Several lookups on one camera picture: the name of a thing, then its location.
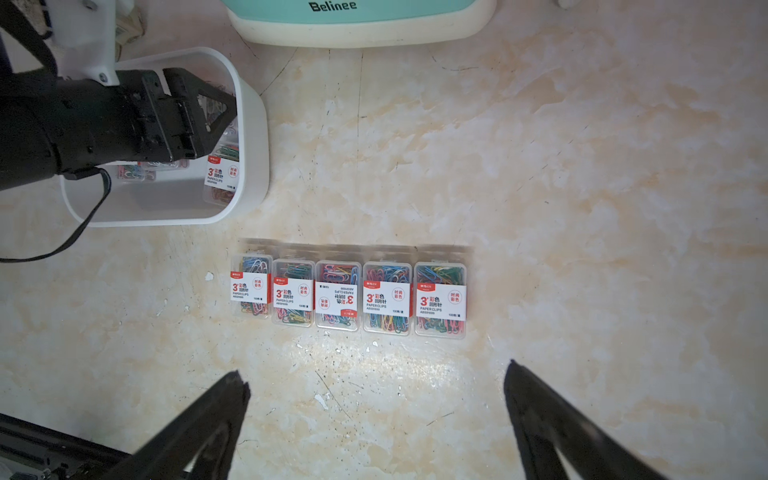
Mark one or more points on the paper clip box in bin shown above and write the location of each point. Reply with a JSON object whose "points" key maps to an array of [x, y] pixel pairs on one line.
{"points": [[135, 173], [222, 174]]}

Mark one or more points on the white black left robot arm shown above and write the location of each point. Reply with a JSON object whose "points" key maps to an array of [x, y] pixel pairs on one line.
{"points": [[28, 106]]}

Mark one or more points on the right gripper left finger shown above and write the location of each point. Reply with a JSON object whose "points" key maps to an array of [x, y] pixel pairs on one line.
{"points": [[204, 436]]}

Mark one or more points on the white plastic storage box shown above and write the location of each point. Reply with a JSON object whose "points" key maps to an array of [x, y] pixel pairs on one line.
{"points": [[176, 196]]}

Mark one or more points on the mint green toaster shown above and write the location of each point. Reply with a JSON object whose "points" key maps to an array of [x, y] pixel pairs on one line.
{"points": [[357, 24]]}

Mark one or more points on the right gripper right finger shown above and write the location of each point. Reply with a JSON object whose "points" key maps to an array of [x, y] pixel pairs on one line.
{"points": [[547, 427]]}

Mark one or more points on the paper clip box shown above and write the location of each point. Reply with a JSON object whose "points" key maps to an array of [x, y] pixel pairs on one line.
{"points": [[440, 291], [222, 174], [293, 285], [250, 280], [387, 286], [135, 173], [338, 286]]}

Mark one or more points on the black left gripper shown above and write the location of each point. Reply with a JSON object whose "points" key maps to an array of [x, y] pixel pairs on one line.
{"points": [[140, 120]]}

